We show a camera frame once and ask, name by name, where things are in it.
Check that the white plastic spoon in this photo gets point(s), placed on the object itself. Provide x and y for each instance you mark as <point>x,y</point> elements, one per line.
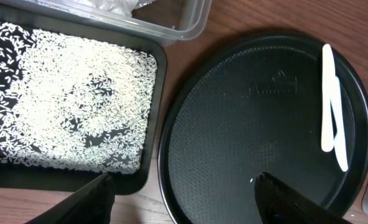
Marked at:
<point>339,138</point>

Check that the round black tray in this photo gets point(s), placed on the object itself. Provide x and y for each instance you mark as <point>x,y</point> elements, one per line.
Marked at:
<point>256,107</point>

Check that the black rectangular tray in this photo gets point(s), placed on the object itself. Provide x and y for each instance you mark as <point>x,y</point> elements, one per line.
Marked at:
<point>76,102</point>

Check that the white napkin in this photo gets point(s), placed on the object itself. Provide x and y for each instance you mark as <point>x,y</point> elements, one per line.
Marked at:
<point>121,7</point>

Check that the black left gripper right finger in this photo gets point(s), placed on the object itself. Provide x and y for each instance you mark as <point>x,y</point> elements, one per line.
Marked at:
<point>278,203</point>

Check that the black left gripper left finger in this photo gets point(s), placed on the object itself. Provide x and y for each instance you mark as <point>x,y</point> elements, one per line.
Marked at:
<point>90,204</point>

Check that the clear plastic bin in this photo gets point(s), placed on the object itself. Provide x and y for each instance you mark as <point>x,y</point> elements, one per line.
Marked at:
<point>164,21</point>

